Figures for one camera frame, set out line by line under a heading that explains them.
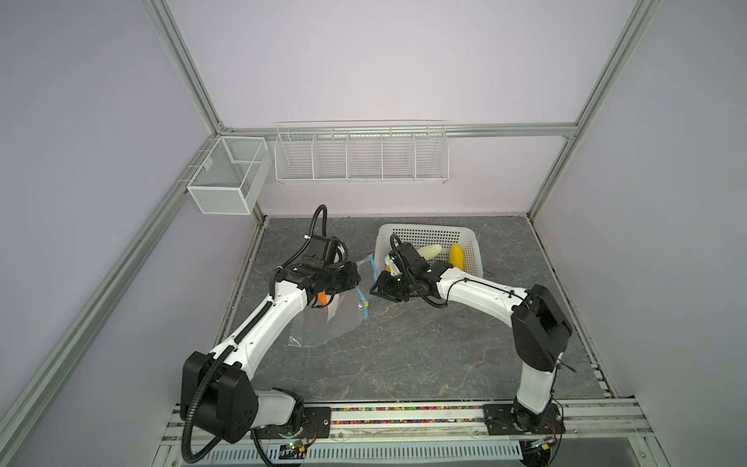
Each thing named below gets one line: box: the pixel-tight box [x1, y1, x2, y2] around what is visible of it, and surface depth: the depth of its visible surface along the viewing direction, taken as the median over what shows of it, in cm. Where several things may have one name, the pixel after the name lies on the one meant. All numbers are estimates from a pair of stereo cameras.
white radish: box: [417, 244, 443, 260], surface depth 106 cm
